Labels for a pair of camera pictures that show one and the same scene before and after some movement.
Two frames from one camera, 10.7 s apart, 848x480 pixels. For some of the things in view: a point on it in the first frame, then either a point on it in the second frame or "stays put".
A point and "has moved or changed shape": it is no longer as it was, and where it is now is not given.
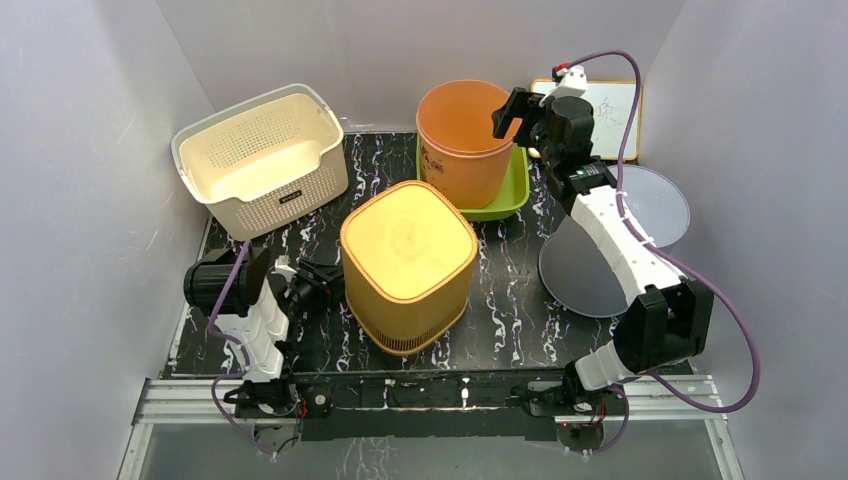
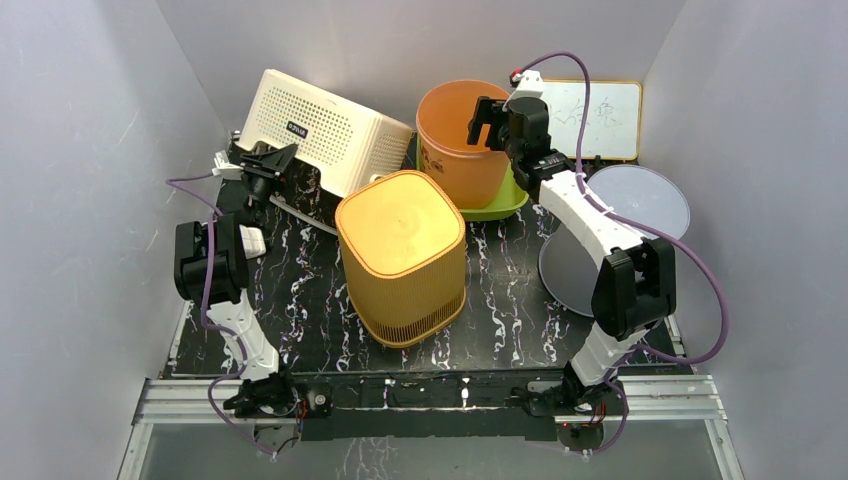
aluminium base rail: x=683 y=400 stays put
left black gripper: x=328 y=281 → x=269 y=167
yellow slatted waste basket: x=408 y=254 has moved or changed shape
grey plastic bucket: x=577 y=274 stays put
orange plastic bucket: x=460 y=154 stays put
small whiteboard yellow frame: x=613 y=104 stays put
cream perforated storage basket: x=265 y=162 → x=339 y=142
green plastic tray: x=514 y=191 stays put
